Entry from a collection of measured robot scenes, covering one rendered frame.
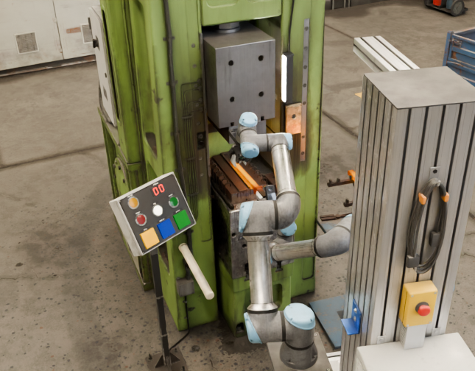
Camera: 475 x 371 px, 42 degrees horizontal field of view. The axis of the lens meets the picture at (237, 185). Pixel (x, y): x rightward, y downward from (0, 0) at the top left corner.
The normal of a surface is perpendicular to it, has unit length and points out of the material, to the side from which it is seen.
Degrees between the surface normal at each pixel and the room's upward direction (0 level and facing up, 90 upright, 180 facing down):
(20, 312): 0
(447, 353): 0
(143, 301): 0
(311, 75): 90
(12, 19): 90
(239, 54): 90
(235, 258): 90
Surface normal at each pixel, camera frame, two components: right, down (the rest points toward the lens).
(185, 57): 0.37, 0.47
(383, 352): -0.03, -0.86
